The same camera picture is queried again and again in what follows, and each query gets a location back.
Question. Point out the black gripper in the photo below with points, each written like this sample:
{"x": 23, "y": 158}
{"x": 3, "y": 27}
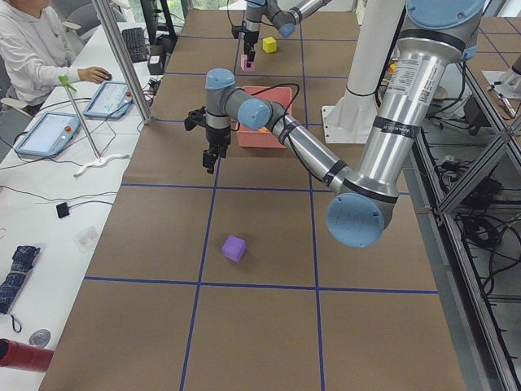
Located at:
{"x": 217, "y": 136}
{"x": 251, "y": 37}

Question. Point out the pink foam cube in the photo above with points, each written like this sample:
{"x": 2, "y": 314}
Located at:
{"x": 246, "y": 64}

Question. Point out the purple foam cube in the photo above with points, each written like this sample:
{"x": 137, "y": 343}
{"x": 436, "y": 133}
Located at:
{"x": 233, "y": 248}

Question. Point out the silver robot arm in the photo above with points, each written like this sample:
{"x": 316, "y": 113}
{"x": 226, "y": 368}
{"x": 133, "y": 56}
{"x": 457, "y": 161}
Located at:
{"x": 284, "y": 21}
{"x": 435, "y": 34}

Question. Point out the pink plastic bin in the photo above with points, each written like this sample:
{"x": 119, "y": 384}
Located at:
{"x": 253, "y": 138}

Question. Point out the yellow foam cube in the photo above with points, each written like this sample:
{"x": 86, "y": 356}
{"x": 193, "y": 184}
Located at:
{"x": 269, "y": 45}

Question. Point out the black box with label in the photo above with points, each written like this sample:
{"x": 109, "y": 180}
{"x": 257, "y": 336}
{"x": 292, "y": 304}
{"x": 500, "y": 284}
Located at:
{"x": 156, "y": 60}

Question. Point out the black keyboard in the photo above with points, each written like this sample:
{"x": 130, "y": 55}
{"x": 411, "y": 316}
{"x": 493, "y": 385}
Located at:
{"x": 135, "y": 44}

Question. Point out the far blue teach pendant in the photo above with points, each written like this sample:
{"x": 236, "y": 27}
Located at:
{"x": 111, "y": 101}

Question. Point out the blue teach pendant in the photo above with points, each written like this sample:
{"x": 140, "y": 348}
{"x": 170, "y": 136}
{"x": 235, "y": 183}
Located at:
{"x": 49, "y": 135}
{"x": 111, "y": 101}

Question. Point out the thin metal rod stand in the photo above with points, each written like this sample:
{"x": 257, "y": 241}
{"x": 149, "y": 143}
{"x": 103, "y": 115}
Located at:
{"x": 99, "y": 160}

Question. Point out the clear plastic packet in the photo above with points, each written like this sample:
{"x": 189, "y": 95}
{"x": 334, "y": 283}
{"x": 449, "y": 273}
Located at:
{"x": 86, "y": 239}

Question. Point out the small black square device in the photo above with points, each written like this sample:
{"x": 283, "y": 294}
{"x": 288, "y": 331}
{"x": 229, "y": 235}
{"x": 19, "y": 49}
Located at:
{"x": 62, "y": 210}

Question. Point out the near blue teach pendant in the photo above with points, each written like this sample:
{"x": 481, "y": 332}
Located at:
{"x": 49, "y": 135}

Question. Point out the person in white hoodie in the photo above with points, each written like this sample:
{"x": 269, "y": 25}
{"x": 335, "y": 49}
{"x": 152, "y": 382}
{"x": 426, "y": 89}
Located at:
{"x": 35, "y": 51}

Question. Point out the folded dark blue umbrella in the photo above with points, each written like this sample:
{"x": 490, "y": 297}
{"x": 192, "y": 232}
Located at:
{"x": 22, "y": 262}

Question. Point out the round metal lid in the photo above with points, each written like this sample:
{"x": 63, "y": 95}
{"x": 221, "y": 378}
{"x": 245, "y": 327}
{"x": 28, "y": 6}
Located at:
{"x": 40, "y": 338}

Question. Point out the red cylinder bottle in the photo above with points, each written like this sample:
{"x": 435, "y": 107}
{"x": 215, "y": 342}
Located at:
{"x": 17, "y": 355}

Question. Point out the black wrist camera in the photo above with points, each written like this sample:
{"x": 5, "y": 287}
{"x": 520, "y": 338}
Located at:
{"x": 195, "y": 118}
{"x": 237, "y": 31}

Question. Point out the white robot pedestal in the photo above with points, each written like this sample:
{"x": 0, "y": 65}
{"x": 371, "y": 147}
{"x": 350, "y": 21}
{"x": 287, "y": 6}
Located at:
{"x": 351, "y": 119}

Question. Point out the aluminium frame post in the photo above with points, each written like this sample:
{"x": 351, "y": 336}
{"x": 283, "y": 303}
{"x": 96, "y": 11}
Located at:
{"x": 111, "y": 28}

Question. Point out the aluminium frame rack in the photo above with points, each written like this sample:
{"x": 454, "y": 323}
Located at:
{"x": 465, "y": 180}

